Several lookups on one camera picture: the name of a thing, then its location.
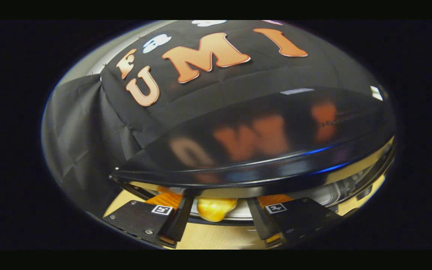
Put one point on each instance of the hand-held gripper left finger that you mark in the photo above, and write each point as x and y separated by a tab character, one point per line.
180	223

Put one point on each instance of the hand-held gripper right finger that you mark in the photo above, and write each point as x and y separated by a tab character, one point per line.
259	221

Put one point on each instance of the yellow croissant bread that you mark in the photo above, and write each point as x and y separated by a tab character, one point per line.
216	209

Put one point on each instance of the black toaster oven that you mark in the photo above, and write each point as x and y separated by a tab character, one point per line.
261	138

